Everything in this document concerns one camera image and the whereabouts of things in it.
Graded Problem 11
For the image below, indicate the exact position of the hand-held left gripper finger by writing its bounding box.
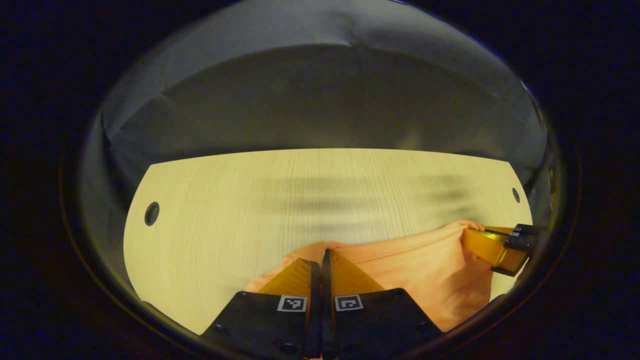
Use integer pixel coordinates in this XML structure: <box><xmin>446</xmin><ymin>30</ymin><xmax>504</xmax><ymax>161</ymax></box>
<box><xmin>200</xmin><ymin>259</ymin><xmax>322</xmax><ymax>360</ymax></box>
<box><xmin>321</xmin><ymin>248</ymin><xmax>445</xmax><ymax>360</ymax></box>

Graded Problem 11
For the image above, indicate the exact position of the orange T-shirt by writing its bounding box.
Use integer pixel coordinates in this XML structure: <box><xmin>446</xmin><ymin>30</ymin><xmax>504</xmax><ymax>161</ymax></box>
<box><xmin>245</xmin><ymin>220</ymin><xmax>496</xmax><ymax>333</ymax></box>

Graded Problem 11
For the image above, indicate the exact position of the black backdrop cloth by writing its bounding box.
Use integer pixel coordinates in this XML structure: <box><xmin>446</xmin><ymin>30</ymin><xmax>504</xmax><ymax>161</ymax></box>
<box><xmin>80</xmin><ymin>0</ymin><xmax>558</xmax><ymax>301</ymax></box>

